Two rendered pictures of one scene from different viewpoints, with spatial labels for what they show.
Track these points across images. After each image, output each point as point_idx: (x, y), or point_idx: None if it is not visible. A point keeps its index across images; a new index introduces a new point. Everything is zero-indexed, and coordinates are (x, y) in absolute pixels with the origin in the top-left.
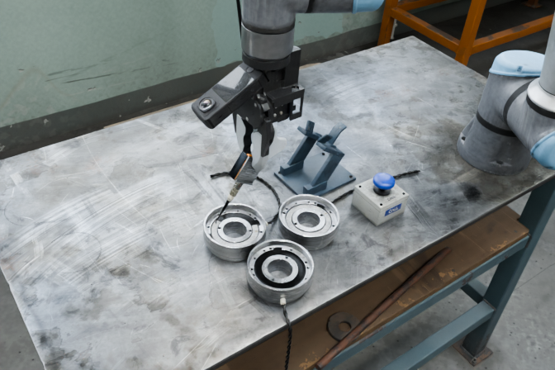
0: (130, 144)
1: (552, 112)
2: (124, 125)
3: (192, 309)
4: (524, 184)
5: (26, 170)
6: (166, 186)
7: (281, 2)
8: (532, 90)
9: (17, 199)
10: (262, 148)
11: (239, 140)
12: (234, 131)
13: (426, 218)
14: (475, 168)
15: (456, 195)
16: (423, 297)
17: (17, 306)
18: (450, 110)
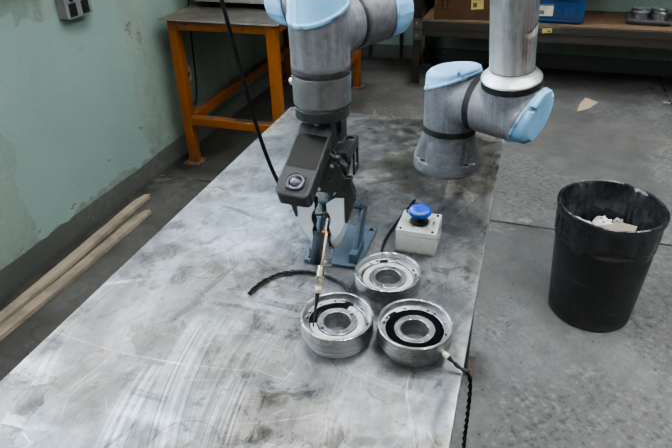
0: (126, 310)
1: (519, 91)
2: (96, 296)
3: (371, 419)
4: (492, 174)
5: (18, 405)
6: (212, 327)
7: (346, 39)
8: (490, 82)
9: (43, 441)
10: (346, 212)
11: (305, 222)
12: (295, 215)
13: (460, 231)
14: (449, 179)
15: (459, 204)
16: None
17: None
18: (383, 147)
